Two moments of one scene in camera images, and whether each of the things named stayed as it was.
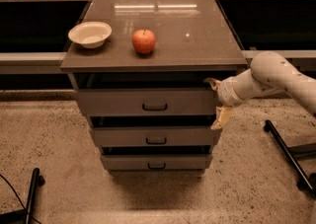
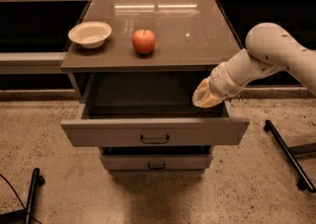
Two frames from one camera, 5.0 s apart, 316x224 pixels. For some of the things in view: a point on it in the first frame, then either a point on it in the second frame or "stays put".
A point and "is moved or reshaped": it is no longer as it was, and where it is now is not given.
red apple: x=143 y=40 stays put
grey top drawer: x=146 y=102 is moved or reshaped
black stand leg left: x=25 y=216 stays put
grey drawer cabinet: x=146 y=91 stays put
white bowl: x=90 y=34 stays put
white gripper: x=227 y=93 → x=219 y=82
